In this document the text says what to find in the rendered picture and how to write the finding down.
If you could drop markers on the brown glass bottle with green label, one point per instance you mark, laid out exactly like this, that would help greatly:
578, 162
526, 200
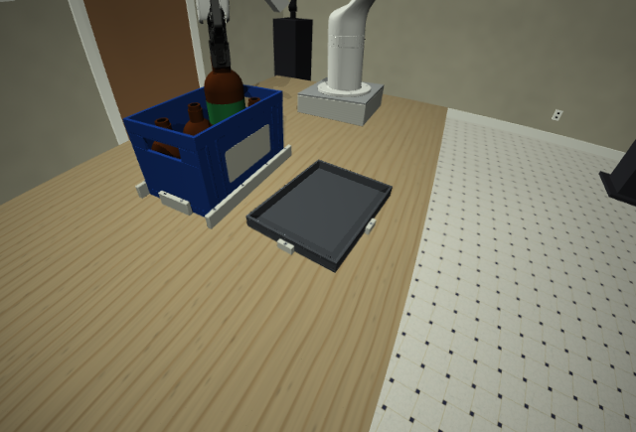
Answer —
224, 94

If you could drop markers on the blue bottle crate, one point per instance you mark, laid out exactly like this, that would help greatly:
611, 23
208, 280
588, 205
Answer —
217, 160

